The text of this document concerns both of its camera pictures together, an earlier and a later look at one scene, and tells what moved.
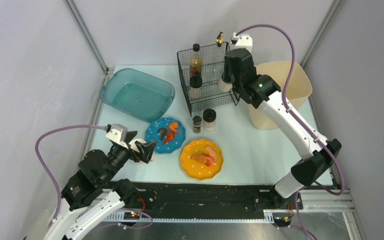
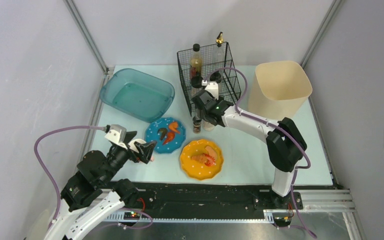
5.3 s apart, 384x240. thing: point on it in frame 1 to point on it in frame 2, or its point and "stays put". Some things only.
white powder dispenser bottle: x=224 y=86 to x=216 y=76
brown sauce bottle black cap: x=196 y=62 stays put
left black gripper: x=133 y=148 stays put
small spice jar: x=197 y=122 stays put
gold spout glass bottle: x=220 y=40 stays put
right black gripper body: x=228 y=73 to x=204 y=100
